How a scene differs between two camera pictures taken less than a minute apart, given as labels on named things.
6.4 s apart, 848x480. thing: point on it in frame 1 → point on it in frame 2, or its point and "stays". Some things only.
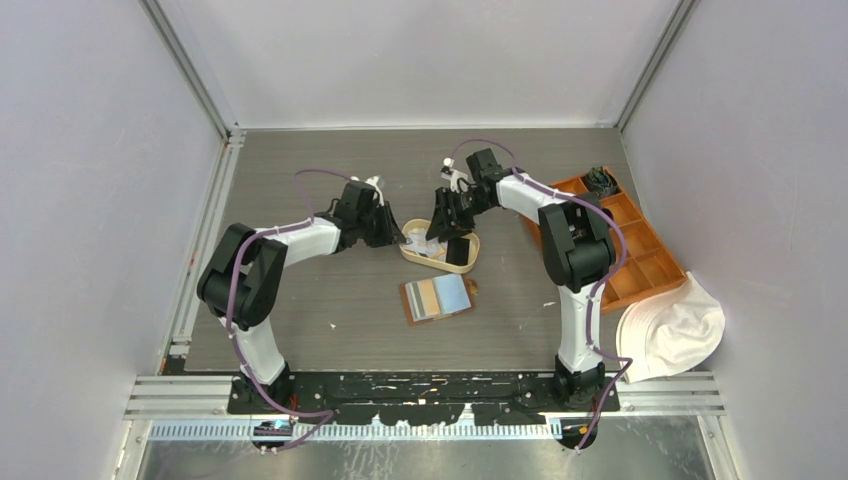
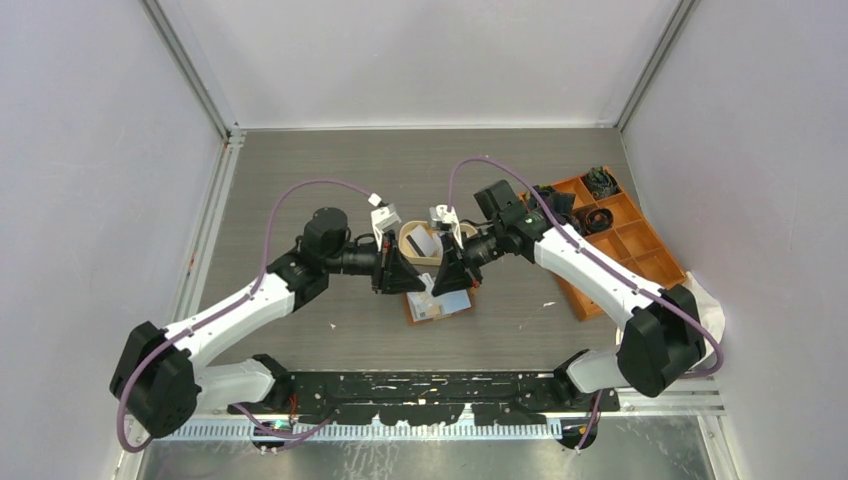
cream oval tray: [436, 264] stays
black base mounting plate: [427, 399] stays
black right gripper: [444, 226] → [452, 274]
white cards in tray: [432, 248] stays
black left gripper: [390, 234] → [394, 274]
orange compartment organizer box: [647, 265] stays
